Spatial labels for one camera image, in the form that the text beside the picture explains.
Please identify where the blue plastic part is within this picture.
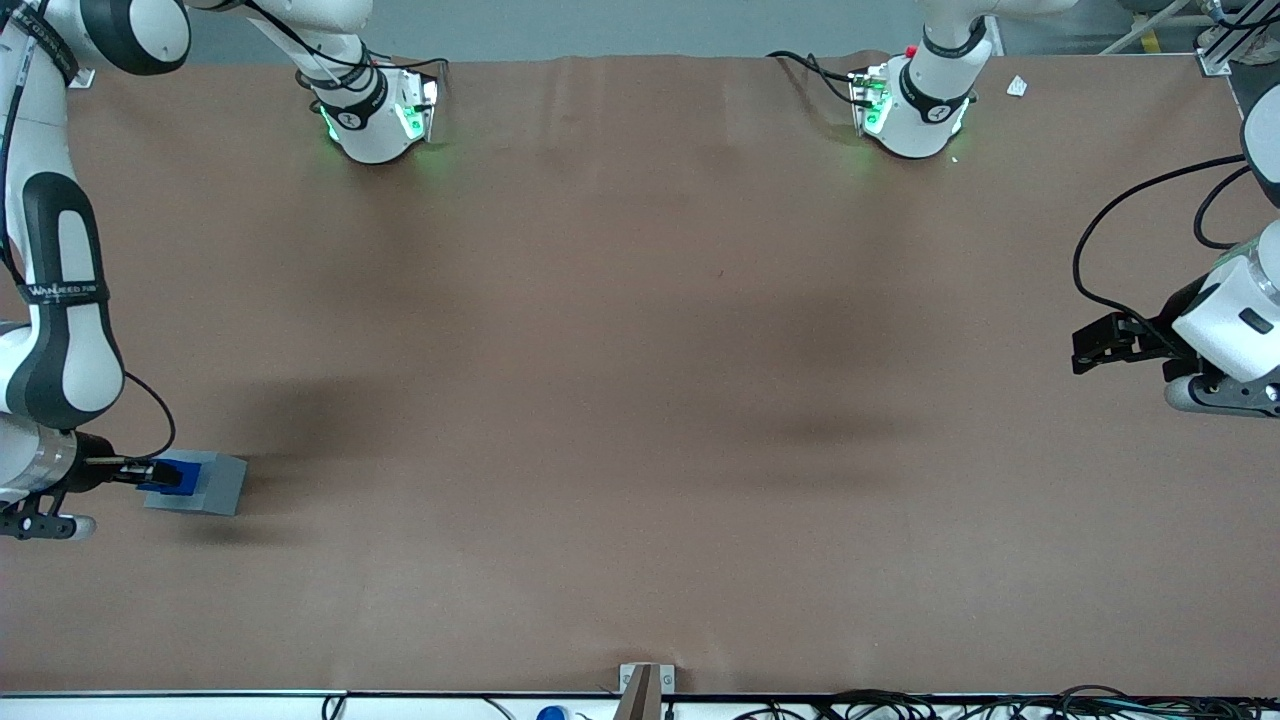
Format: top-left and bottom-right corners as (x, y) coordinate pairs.
(136, 459), (202, 497)

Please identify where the gray square base block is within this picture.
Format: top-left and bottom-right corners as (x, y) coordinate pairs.
(142, 451), (249, 517)

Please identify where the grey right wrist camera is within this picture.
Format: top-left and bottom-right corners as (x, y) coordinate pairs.
(0, 490), (99, 542)

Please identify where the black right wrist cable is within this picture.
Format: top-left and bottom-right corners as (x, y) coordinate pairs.
(88, 371), (178, 465)

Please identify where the black right base cable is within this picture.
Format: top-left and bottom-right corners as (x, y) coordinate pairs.
(298, 0), (449, 103)

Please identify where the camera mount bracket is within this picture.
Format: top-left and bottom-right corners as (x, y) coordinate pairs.
(612, 662), (677, 720)

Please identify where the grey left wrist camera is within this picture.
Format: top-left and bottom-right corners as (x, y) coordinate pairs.
(1163, 360), (1280, 418)

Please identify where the black left base cable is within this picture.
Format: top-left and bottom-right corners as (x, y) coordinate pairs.
(767, 49), (863, 109)

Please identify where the long black left wrist cable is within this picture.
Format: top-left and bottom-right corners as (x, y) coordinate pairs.
(1072, 154), (1247, 333)

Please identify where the white pipe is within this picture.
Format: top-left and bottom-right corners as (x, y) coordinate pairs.
(1098, 0), (1197, 57)

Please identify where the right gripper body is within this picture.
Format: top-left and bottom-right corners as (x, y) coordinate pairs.
(0, 414), (115, 507)

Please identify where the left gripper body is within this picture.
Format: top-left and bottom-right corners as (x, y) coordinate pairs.
(1160, 256), (1280, 385)

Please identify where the black cable bundle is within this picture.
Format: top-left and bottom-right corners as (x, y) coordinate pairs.
(730, 684), (1280, 720)

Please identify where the brown table cover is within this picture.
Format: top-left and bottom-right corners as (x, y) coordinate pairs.
(0, 50), (1280, 697)

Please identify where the black base cable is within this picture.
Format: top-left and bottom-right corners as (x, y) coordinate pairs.
(767, 49), (863, 109)
(298, 0), (449, 103)

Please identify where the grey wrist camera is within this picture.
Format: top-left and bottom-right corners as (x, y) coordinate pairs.
(1163, 360), (1280, 418)
(0, 490), (99, 542)

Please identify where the short black left wrist cable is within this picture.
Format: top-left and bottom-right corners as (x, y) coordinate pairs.
(1192, 165), (1253, 251)

